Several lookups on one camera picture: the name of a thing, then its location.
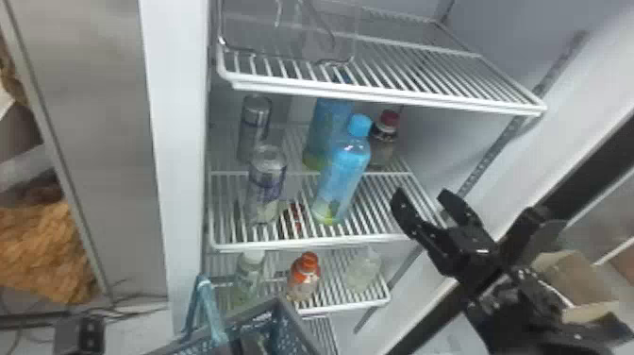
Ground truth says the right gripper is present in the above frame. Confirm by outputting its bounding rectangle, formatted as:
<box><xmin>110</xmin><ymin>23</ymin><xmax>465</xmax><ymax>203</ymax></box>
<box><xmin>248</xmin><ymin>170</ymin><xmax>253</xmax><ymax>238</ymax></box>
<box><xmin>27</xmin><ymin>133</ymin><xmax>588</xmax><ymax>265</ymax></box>
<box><xmin>389</xmin><ymin>186</ymin><xmax>502</xmax><ymax>290</ymax></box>

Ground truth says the dark bottle with red cap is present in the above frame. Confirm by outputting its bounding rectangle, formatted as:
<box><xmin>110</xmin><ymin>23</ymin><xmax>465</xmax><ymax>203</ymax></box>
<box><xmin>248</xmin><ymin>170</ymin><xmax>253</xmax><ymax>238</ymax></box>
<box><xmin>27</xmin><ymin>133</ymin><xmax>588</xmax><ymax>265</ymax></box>
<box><xmin>368</xmin><ymin>109</ymin><xmax>402</xmax><ymax>168</ymax></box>

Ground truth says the blue bottle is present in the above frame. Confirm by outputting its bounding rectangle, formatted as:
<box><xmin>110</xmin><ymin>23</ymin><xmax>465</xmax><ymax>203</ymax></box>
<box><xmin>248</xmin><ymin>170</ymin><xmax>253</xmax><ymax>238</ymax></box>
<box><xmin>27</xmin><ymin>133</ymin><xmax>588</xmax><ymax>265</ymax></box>
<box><xmin>302</xmin><ymin>97</ymin><xmax>355</xmax><ymax>171</ymax></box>
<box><xmin>309</xmin><ymin>113</ymin><xmax>373</xmax><ymax>226</ymax></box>

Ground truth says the orange bottle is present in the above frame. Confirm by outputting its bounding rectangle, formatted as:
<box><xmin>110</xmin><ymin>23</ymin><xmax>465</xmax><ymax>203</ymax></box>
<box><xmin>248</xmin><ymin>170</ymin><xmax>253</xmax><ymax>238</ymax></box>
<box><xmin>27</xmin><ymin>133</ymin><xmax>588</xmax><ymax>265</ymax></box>
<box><xmin>285</xmin><ymin>250</ymin><xmax>323</xmax><ymax>303</ymax></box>

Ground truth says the fridge door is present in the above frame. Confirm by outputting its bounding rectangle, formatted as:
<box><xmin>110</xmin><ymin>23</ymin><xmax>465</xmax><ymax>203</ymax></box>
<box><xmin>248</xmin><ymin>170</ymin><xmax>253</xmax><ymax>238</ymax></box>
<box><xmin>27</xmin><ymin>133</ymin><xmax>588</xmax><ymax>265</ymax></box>
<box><xmin>386</xmin><ymin>113</ymin><xmax>634</xmax><ymax>355</ymax></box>

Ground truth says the silver can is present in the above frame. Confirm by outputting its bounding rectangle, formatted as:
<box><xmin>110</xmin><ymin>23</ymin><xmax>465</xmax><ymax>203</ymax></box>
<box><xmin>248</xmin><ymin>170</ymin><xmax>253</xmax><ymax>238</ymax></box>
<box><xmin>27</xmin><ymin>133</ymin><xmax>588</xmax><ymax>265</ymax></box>
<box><xmin>236</xmin><ymin>93</ymin><xmax>274</xmax><ymax>165</ymax></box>
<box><xmin>242</xmin><ymin>144</ymin><xmax>289</xmax><ymax>226</ymax></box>

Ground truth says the blue basket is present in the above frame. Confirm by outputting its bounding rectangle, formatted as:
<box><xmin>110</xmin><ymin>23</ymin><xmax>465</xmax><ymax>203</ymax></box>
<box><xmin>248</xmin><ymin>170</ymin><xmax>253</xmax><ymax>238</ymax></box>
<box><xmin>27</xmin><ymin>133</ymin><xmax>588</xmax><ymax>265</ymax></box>
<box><xmin>147</xmin><ymin>274</ymin><xmax>325</xmax><ymax>355</ymax></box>

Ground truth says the clear bottle with white cap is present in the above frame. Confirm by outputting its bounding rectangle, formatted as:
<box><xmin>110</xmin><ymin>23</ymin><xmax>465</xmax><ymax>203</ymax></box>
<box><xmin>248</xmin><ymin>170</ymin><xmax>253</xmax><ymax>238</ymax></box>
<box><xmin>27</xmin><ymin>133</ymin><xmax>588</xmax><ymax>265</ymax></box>
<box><xmin>229</xmin><ymin>249</ymin><xmax>267</xmax><ymax>307</ymax></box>

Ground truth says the clear box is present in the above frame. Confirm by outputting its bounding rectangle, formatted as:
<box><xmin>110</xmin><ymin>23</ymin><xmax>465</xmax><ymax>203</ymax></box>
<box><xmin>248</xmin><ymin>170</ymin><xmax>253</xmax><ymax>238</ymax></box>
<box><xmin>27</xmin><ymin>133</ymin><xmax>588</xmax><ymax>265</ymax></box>
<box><xmin>217</xmin><ymin>0</ymin><xmax>361</xmax><ymax>64</ymax></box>

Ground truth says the white fridge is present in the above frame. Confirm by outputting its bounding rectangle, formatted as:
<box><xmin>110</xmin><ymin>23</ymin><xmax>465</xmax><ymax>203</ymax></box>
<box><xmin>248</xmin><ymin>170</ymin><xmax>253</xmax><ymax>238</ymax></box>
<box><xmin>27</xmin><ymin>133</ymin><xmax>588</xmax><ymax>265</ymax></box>
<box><xmin>137</xmin><ymin>0</ymin><xmax>634</xmax><ymax>355</ymax></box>

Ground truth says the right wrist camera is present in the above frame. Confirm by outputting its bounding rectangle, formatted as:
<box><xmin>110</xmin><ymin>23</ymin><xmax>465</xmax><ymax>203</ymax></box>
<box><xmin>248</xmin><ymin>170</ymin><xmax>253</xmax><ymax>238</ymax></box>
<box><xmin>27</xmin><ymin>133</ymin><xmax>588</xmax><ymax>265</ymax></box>
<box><xmin>502</xmin><ymin>205</ymin><xmax>569</xmax><ymax>267</ymax></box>

